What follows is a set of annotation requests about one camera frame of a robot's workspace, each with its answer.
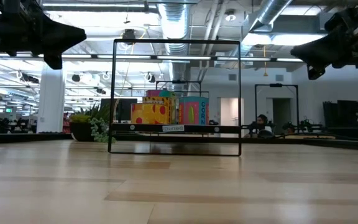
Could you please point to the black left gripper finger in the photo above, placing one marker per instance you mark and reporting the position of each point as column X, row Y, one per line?
column 62, row 35

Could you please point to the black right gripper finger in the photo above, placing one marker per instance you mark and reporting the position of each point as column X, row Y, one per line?
column 319, row 51

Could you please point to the small yellow red box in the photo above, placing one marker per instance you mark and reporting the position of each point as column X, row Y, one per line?
column 149, row 114

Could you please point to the yellow ceiling pendant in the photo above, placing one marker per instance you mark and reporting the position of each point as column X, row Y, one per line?
column 265, row 73

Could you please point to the white pillar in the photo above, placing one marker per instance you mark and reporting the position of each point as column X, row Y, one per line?
column 51, row 102

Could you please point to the black equipment rack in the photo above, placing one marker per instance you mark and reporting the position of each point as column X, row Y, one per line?
column 346, row 113

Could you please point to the person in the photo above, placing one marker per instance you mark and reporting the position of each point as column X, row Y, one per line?
column 262, row 119

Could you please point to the black screen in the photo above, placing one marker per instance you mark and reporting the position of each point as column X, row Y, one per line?
column 124, row 109

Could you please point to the black planter with green plants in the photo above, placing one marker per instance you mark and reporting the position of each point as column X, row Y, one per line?
column 81, row 132

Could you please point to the spicy black beans can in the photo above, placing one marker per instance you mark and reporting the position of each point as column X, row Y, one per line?
column 158, row 100

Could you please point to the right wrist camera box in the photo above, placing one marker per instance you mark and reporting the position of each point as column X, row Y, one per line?
column 317, row 72

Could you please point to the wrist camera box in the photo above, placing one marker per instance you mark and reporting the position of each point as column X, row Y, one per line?
column 317, row 72
column 54, row 61

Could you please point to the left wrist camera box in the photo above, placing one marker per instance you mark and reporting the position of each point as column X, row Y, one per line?
column 54, row 61

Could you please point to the black background frame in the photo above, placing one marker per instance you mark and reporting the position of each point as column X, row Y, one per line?
column 276, row 85
column 179, row 81

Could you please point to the silver spiral ventilation duct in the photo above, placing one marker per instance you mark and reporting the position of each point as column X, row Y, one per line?
column 269, row 12
column 177, row 31

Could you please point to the black aluminium table frame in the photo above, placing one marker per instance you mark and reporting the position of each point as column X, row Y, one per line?
column 337, row 143

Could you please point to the wooden shelf with black frame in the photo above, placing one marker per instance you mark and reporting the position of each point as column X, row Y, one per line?
column 197, row 128

